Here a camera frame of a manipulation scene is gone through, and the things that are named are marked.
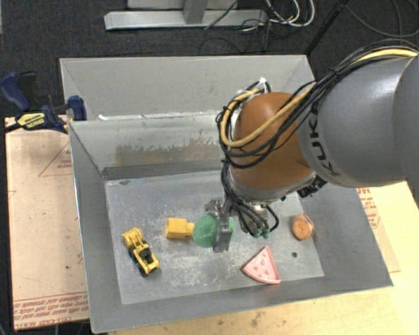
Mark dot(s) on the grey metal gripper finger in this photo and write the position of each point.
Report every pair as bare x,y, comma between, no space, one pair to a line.
224,240
213,207

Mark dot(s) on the green toy broccoli yellow stem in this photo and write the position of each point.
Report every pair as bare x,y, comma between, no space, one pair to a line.
204,231

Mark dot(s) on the grey metal bin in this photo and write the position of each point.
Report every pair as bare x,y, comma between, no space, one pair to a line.
183,200

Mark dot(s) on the pink toy watermelon slice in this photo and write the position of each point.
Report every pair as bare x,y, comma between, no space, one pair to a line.
263,268

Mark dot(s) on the brown round toy slice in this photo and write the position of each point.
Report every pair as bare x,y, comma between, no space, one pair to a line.
302,227

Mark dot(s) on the yellow toy loader truck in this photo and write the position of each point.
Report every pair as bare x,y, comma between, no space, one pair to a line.
141,250

